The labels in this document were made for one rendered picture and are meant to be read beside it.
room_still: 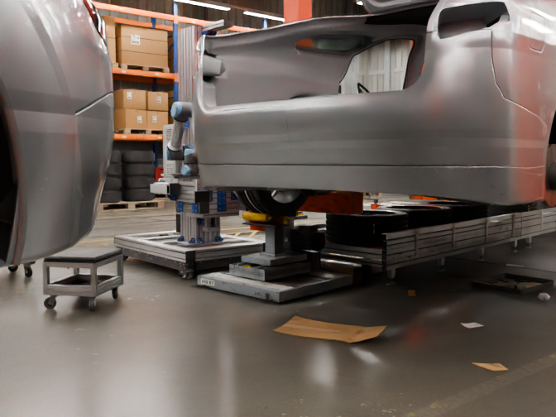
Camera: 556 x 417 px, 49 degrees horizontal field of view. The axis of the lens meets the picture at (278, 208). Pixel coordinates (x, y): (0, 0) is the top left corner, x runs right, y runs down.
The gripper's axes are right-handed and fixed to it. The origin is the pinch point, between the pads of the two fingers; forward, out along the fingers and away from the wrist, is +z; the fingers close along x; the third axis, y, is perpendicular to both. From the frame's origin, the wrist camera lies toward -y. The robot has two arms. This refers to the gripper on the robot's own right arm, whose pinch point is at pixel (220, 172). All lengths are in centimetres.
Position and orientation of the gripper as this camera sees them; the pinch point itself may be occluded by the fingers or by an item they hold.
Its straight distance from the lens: 472.3
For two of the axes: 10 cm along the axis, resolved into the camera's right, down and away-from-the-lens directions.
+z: 6.9, -0.6, 7.3
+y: 0.0, -10.0, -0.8
